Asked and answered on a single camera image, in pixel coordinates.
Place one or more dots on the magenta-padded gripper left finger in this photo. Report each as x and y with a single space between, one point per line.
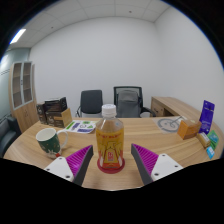
61 166

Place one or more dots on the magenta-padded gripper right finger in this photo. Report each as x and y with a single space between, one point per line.
165 165

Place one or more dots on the yellow-labelled tea drink bottle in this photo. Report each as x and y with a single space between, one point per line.
110 140

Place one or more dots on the green and white patterned mug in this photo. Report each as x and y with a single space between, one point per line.
49 143

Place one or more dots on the white round-print sheet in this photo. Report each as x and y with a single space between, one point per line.
168 124

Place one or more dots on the white green purple leaflet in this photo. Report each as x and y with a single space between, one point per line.
81 126

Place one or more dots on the small yellow box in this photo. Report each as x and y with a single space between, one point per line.
203 139

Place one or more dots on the small light blue box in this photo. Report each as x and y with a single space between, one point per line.
210 152

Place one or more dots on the kraft brown printed box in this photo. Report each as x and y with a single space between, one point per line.
61 119

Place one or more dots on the wooden side desk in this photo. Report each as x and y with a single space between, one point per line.
173 106

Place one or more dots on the black leather sofa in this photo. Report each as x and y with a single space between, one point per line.
8 133

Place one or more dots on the tall purple box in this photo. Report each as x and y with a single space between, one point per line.
207 116

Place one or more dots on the dark padded office chair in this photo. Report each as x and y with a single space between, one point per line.
90 101

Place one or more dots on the black mesh office chair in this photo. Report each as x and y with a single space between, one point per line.
128 103

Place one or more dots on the wooden glass-door cabinet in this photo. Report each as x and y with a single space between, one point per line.
23 96

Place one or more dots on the rectangular ceiling light panel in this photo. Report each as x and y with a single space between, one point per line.
17 36

